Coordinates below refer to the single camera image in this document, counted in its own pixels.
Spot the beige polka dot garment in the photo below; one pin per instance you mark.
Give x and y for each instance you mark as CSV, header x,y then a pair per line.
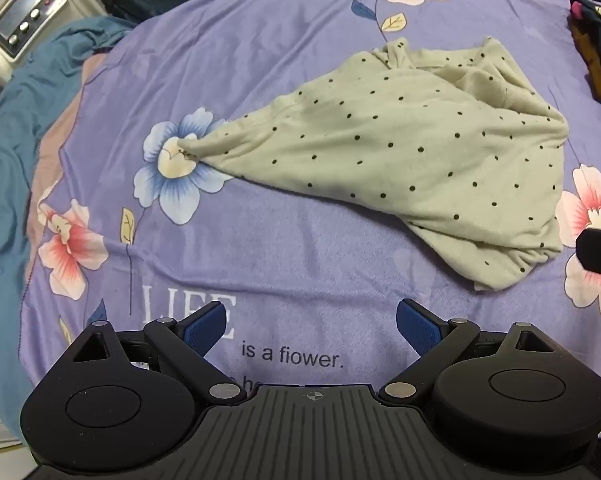
x,y
405,160

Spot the pile of dark clothes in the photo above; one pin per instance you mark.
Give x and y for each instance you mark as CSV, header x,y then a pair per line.
x,y
598,45

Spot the purple floral bed sheet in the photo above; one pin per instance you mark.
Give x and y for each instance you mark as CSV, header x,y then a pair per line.
x,y
290,240

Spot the white appliance with control panel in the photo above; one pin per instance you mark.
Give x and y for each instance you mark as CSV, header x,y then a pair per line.
x,y
25,20

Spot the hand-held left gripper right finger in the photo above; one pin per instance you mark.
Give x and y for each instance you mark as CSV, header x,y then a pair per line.
x,y
416,327

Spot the teal blanket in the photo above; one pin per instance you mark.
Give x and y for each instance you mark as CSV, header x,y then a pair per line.
x,y
10,160

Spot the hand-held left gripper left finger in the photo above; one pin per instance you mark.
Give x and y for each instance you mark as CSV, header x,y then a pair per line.
x,y
206,325

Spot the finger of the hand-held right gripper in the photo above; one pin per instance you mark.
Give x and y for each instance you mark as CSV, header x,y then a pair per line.
x,y
600,252

